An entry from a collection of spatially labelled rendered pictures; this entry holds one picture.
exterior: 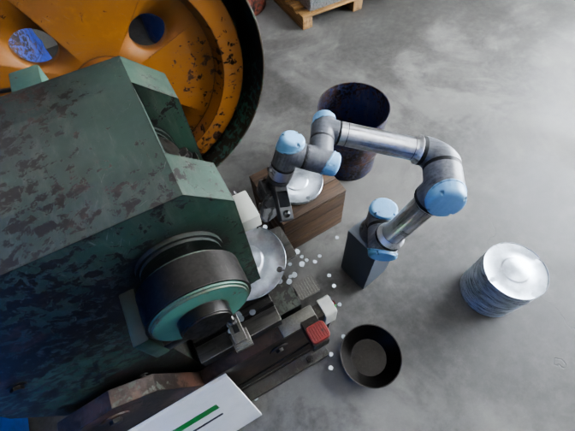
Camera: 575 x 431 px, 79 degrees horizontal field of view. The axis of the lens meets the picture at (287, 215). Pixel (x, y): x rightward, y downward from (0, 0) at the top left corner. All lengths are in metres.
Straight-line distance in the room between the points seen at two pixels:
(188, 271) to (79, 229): 0.16
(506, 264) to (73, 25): 1.88
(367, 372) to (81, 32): 1.76
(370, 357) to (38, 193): 1.67
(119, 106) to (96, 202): 0.20
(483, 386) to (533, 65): 2.58
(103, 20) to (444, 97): 2.56
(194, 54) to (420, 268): 1.64
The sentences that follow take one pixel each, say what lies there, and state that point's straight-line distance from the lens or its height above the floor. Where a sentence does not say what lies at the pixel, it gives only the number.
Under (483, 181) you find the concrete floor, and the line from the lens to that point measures 2.63.
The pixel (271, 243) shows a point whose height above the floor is 0.78.
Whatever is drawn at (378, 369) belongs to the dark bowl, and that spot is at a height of 0.00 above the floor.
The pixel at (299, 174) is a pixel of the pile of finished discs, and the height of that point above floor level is 0.38.
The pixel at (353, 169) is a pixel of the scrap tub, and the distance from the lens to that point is 2.30.
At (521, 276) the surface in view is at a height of 0.31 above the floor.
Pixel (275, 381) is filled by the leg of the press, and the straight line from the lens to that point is 1.90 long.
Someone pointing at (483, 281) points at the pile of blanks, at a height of 0.26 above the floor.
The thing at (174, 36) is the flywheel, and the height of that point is 1.40.
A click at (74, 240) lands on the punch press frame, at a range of 0.57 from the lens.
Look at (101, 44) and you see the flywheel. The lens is 1.02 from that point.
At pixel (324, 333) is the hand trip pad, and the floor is 0.76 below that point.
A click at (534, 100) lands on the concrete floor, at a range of 3.35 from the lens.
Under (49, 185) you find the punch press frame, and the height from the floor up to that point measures 1.50.
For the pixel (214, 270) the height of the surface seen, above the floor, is 1.41.
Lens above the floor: 1.92
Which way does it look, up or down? 59 degrees down
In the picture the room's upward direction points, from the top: 6 degrees counter-clockwise
